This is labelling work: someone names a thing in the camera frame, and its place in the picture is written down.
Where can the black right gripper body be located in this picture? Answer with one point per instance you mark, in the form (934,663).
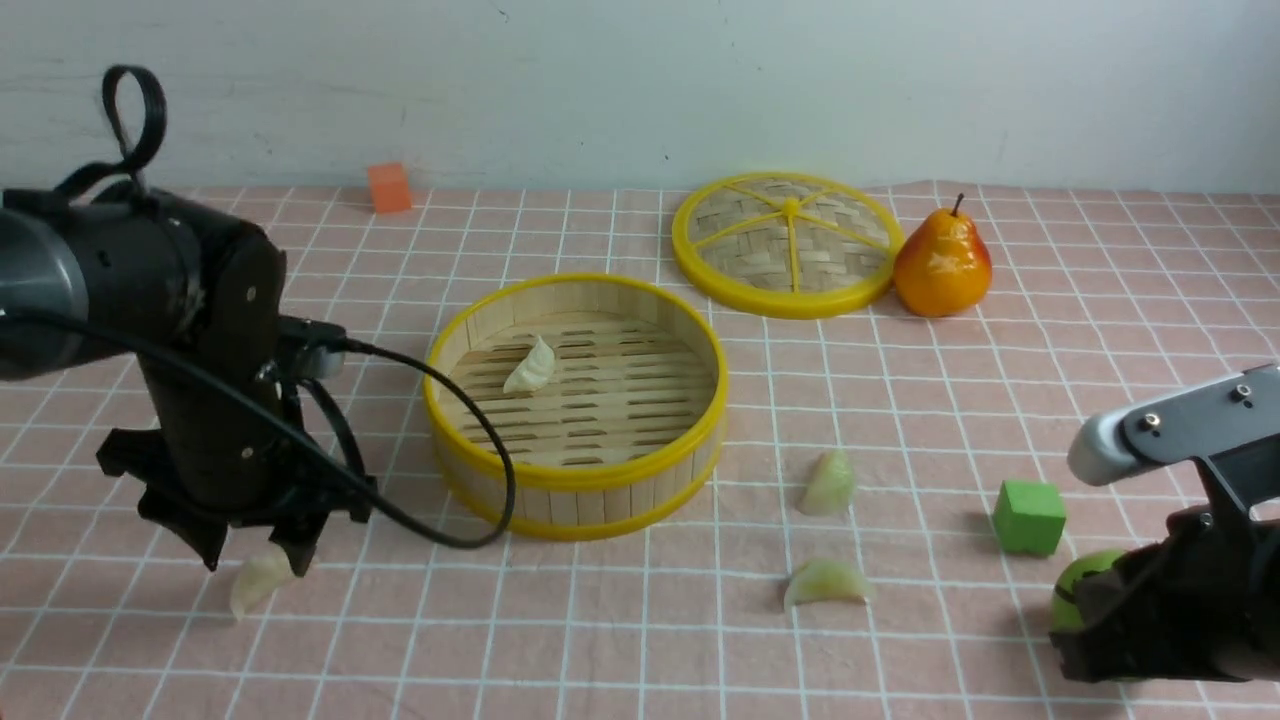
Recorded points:
(1200,606)

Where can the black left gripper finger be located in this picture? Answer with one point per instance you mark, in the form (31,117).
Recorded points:
(205,536)
(298,540)

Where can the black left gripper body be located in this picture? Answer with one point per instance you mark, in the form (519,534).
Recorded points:
(210,456)

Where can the white dumpling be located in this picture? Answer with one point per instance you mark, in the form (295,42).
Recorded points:
(533,372)
(258,578)

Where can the green dumpling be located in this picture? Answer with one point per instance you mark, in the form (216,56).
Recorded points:
(831,485)
(826,580)

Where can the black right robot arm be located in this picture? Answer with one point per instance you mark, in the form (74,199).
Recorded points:
(1200,606)

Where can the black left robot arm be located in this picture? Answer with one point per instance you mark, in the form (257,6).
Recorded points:
(82,283)

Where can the yellow bamboo steamer tray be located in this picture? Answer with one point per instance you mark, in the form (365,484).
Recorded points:
(633,422)

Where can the yellow woven steamer lid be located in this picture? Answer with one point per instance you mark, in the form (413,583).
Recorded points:
(786,246)

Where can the green toy watermelon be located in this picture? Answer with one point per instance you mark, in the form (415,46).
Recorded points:
(1064,607)

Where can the green foam cube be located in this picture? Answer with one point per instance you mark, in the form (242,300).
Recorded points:
(1029,518)

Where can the pink checkered tablecloth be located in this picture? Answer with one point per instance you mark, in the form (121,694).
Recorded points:
(1100,299)

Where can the orange foam cube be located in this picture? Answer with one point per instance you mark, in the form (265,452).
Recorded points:
(389,188)

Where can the orange yellow toy pear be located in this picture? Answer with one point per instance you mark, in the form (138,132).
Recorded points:
(944,267)

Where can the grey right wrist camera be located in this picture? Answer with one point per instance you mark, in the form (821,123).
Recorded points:
(1231,422)

